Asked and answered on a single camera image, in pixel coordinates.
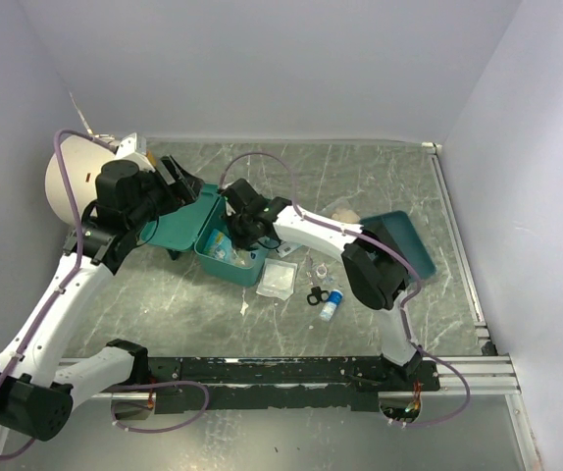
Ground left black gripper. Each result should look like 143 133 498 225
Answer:
128 153 206 230

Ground white gauze pad packet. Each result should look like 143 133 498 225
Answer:
256 258 297 300

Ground cotton ball bag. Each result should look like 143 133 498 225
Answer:
322 198 360 224

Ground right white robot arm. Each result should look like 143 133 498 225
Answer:
219 179 422 391

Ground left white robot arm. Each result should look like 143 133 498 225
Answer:
0 156 204 442

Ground teal medicine kit box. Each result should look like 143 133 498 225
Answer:
140 183 268 287

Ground blue white card packet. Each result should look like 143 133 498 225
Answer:
276 242 300 258

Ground white cylinder drum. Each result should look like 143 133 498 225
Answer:
44 133 158 227

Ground blue white ointment tube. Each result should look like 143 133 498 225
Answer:
319 289 343 322

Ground dark teal divider tray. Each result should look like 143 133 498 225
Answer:
360 211 436 282

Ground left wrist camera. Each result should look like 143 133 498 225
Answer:
114 132 155 172

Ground black handled scissors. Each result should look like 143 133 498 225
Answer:
306 256 330 306

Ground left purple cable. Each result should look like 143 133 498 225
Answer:
0 128 211 460

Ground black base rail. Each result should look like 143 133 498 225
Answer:
143 356 440 414

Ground aluminium frame rail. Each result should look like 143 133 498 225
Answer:
423 142 543 470

